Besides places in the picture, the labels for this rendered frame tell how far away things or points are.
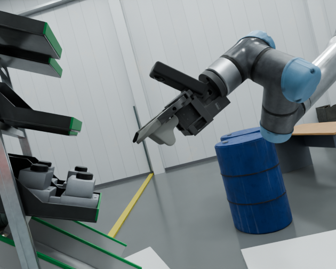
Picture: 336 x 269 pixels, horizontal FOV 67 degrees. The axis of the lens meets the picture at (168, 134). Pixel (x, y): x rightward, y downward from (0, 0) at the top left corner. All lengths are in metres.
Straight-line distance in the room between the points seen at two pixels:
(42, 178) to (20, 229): 0.10
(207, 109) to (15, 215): 0.38
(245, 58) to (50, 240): 0.55
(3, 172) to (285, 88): 0.49
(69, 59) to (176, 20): 3.28
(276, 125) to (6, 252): 0.56
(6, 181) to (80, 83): 7.62
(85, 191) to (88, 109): 7.42
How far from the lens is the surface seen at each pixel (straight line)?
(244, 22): 7.91
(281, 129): 0.63
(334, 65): 0.77
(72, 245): 0.63
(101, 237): 0.78
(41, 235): 0.63
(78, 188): 0.48
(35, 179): 0.51
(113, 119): 7.63
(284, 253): 0.90
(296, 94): 0.52
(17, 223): 0.46
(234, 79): 0.55
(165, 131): 0.48
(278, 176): 2.86
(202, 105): 0.51
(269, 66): 0.54
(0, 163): 0.45
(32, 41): 0.54
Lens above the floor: 1.32
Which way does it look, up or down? 2 degrees down
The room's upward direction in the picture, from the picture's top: 15 degrees counter-clockwise
